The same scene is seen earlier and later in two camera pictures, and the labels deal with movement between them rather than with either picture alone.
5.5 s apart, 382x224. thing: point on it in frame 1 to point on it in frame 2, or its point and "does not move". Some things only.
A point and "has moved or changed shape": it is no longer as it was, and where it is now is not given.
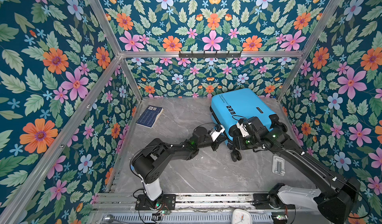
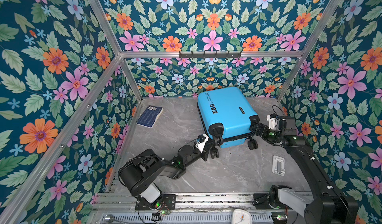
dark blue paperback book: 147,118 does not move
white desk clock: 241,216 does not move
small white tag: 278,165 does not move
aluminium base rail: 202,202 does not move
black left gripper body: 208,142 to 196,155
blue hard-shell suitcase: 228,108 has moved or changed shape
